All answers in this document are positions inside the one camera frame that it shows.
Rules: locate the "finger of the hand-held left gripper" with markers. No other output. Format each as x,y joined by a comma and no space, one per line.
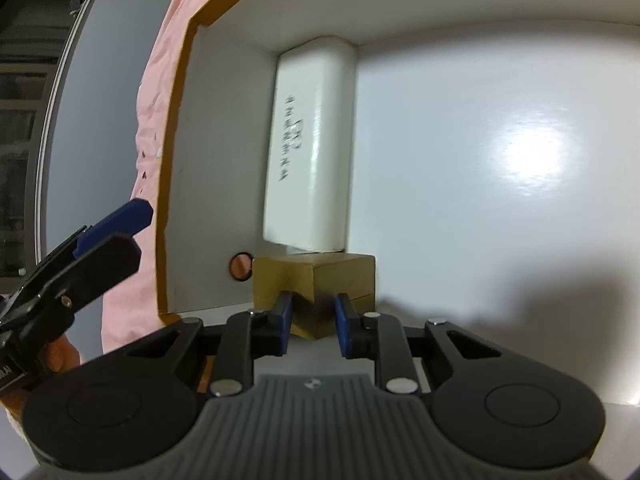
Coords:
100,265
125,217

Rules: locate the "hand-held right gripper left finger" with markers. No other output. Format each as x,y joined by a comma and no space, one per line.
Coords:
285,316

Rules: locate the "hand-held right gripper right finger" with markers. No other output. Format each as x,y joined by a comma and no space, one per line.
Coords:
344,326

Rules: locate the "small gold box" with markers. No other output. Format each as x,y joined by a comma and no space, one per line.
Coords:
325,280

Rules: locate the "orange cardboard box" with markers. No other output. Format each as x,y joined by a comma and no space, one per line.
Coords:
450,110

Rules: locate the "person's left hand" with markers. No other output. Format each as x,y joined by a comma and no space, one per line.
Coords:
60,357

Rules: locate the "dark glass window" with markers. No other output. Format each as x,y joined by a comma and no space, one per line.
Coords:
20,135

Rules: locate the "pink printed blanket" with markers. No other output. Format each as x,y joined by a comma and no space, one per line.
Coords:
150,85

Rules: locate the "white rectangular pack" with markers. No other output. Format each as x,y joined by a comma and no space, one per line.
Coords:
310,150

